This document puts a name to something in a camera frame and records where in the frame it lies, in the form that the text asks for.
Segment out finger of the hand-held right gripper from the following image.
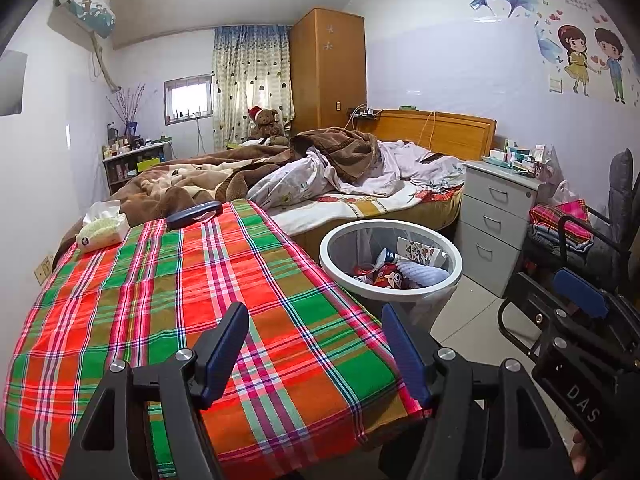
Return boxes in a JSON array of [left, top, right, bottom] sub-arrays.
[[552, 267, 640, 358], [515, 272, 571, 346]]

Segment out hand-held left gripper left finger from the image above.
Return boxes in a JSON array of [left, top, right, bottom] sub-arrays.
[[59, 301, 250, 480]]

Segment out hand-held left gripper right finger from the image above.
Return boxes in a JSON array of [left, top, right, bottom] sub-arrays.
[[381, 303, 576, 480]]

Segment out red drink carton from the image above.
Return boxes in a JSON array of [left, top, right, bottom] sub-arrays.
[[375, 266, 407, 289]]

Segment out long white foam net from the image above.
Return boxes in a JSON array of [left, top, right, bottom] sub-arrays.
[[400, 260, 447, 289]]

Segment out white trash bin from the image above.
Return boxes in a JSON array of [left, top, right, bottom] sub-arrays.
[[319, 220, 463, 333]]

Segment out person's right hand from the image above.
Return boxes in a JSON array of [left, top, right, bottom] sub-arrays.
[[570, 431, 588, 479]]

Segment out plaid tablecloth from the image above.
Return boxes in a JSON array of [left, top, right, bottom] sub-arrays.
[[2, 199, 431, 478]]

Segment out folded plaid cloth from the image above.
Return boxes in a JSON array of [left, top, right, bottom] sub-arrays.
[[529, 199, 595, 241]]

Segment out white drawer nightstand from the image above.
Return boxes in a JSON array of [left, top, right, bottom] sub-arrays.
[[454, 159, 553, 298]]

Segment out black chair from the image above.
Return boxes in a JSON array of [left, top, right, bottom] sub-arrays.
[[500, 149, 640, 356]]

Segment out clear bin liner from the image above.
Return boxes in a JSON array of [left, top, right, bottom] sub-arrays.
[[327, 225, 458, 331]]

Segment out dark blue glasses case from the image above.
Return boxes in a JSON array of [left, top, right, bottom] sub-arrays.
[[166, 200, 223, 231]]

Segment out pile of small boxes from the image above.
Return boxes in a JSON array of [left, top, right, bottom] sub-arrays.
[[482, 139, 556, 178]]

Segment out cream floral bed sheet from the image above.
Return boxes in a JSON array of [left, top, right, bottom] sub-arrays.
[[270, 182, 463, 238]]

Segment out tissue pack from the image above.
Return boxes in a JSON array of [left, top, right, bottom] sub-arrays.
[[75, 200, 131, 253]]

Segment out brown blanket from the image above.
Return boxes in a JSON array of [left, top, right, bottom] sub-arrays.
[[52, 127, 387, 261]]

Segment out light pink sheet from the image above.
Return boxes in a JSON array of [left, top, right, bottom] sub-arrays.
[[372, 140, 467, 197]]

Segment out white floral duvet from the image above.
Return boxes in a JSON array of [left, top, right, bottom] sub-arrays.
[[247, 146, 351, 211]]

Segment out wooden bed headboard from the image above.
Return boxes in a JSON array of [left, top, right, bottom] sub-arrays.
[[367, 109, 498, 161]]

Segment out white storage shelf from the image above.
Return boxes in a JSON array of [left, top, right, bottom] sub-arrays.
[[102, 139, 173, 197]]

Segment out brown teddy bear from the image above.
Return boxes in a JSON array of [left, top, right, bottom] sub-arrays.
[[246, 105, 291, 147]]

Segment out small window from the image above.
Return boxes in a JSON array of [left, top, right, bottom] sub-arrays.
[[163, 75, 215, 126]]

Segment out dried branches in vase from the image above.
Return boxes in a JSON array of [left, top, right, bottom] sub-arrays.
[[106, 84, 147, 136]]

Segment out patterned curtain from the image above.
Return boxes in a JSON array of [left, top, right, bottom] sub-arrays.
[[210, 25, 296, 152]]

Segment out wooden wardrobe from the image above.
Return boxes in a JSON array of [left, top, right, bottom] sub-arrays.
[[289, 7, 368, 136]]

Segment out air conditioner pipe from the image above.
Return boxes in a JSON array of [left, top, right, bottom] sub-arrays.
[[92, 40, 123, 92]]

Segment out air conditioner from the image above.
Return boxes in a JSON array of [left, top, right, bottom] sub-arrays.
[[47, 0, 117, 40]]

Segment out wall power socket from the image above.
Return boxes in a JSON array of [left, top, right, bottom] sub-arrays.
[[34, 255, 55, 286]]

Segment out white charging cable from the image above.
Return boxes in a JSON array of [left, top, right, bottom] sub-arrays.
[[420, 110, 437, 149]]

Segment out cartoon wall decal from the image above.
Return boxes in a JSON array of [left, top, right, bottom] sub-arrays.
[[470, 0, 640, 106]]

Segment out silver wall board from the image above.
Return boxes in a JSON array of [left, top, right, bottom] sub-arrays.
[[0, 51, 28, 117]]

